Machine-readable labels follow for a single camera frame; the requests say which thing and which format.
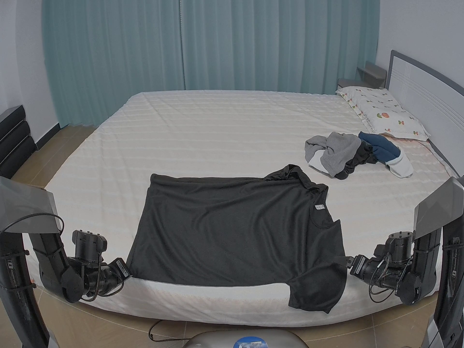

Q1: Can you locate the black chest of drawers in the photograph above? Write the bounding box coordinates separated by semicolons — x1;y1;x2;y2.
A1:
0;104;37;179

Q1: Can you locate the black T-shirt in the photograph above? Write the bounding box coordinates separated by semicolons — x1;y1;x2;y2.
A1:
127;164;348;314

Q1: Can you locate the pile of clothes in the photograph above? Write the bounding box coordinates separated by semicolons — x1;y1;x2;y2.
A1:
304;131;414;180

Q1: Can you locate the black cable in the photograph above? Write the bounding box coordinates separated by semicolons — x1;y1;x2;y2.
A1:
149;319;193;343
369;281;399;304
80;287;102;302

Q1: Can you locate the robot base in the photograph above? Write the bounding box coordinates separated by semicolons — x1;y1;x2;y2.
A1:
188;331;305;348

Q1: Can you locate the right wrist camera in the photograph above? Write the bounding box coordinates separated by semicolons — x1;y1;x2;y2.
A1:
374;244;391;264

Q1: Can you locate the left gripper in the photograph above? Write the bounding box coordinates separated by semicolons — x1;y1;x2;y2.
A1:
86;258;132;294

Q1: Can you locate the blue-green curtain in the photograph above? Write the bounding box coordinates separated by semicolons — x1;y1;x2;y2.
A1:
42;0;186;128
180;0;379;95

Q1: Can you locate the bed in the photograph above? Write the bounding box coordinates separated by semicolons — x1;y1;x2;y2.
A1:
22;49;464;329

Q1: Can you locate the white printed pillow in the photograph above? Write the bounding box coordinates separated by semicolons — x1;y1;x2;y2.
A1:
335;86;432;142

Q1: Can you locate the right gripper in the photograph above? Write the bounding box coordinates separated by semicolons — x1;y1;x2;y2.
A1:
350;254;399;290

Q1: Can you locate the grey bedside table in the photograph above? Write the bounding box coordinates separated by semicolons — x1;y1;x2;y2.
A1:
337;61;387;90

